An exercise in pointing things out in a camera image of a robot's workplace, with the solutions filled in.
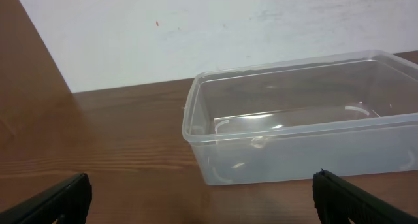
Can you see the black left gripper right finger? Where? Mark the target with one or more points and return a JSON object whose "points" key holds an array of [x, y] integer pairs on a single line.
{"points": [[338, 201]]}

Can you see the clear plastic container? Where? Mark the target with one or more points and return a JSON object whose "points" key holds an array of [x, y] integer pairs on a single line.
{"points": [[351, 114]]}

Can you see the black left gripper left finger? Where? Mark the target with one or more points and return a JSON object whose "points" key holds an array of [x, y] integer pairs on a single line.
{"points": [[66, 202]]}

